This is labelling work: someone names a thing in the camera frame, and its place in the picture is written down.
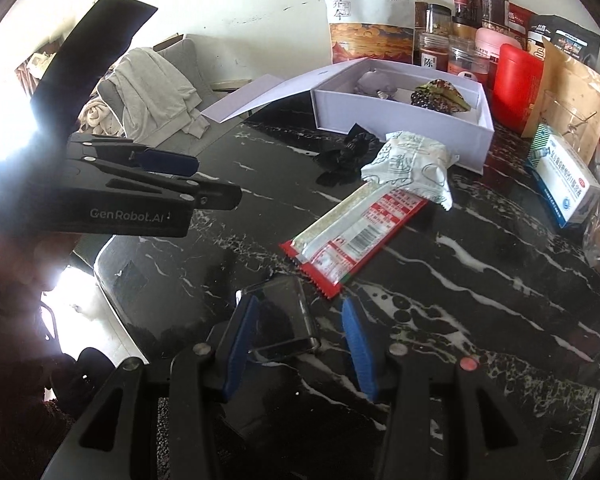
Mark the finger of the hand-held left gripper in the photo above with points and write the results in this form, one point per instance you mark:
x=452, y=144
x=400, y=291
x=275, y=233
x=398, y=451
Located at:
x=215, y=195
x=165, y=161

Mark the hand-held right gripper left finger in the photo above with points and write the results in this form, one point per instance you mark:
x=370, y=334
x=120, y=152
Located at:
x=240, y=345

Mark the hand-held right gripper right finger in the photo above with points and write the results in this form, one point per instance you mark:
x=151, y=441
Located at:
x=357, y=350

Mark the long red white packet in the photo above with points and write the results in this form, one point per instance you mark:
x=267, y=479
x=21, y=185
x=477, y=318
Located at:
x=350, y=240

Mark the black hair bow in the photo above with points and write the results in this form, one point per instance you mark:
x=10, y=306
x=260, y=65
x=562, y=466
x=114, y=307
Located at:
x=345, y=155

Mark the white gift box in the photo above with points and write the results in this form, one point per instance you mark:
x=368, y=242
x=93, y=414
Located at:
x=340, y=112

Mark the white green-print snack packet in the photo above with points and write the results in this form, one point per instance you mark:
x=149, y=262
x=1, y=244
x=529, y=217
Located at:
x=410, y=165

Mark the purple satin pouch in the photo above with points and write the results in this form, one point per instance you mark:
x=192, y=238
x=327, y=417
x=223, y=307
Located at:
x=375, y=82

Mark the black polka dot scrunchie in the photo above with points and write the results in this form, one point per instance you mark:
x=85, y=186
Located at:
x=422, y=100

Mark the brown red snack packet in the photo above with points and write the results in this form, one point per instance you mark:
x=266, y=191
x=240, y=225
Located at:
x=450, y=92

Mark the grey clothing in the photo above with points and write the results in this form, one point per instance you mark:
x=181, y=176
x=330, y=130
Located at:
x=145, y=90

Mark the grey chair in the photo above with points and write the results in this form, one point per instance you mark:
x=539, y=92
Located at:
x=180, y=55

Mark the person's dark clothing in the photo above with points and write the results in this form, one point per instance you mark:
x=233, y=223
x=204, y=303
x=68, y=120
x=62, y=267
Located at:
x=10, y=385

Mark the large white stand-up pouch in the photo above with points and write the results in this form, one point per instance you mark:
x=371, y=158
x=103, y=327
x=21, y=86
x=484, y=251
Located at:
x=365, y=10

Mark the small jar red powder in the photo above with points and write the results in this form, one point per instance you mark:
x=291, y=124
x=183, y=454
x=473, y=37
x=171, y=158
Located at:
x=434, y=52

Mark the blue white medicine box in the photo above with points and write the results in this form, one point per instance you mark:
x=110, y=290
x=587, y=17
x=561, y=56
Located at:
x=570, y=185

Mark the clear jar brown contents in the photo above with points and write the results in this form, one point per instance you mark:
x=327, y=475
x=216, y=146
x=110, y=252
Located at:
x=421, y=10

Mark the black lidded clear jar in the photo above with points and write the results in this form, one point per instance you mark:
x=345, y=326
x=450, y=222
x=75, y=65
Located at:
x=439, y=20

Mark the wide clear jar red contents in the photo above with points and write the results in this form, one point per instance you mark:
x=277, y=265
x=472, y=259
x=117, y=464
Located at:
x=467, y=60

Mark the clear jar orange contents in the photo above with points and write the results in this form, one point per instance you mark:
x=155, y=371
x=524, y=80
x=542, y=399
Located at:
x=462, y=30

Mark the red canister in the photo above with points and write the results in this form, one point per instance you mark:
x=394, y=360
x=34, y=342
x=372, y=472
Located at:
x=515, y=85

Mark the glass mug with spoon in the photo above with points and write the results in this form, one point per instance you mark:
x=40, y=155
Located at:
x=555, y=110

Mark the pink lidded jar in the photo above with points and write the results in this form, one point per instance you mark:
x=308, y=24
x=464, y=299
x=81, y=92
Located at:
x=492, y=42

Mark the kraft paper pouch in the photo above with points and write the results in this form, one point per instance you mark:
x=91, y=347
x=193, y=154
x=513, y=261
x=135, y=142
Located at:
x=575, y=80

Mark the red stand-up pouch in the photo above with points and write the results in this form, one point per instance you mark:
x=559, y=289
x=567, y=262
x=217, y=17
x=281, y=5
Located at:
x=520, y=17

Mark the black stand-up pouch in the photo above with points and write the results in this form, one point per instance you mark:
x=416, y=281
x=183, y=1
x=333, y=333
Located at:
x=570, y=37

